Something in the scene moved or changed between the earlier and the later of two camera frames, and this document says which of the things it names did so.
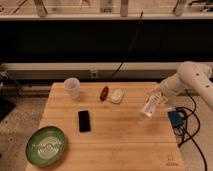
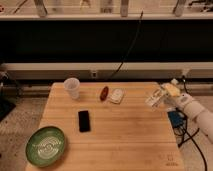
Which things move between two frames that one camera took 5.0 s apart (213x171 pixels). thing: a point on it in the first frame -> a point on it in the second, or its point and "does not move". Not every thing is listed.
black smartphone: (84, 121) does not move
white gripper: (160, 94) -> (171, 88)
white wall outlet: (94, 74) does not move
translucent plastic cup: (72, 86) does not move
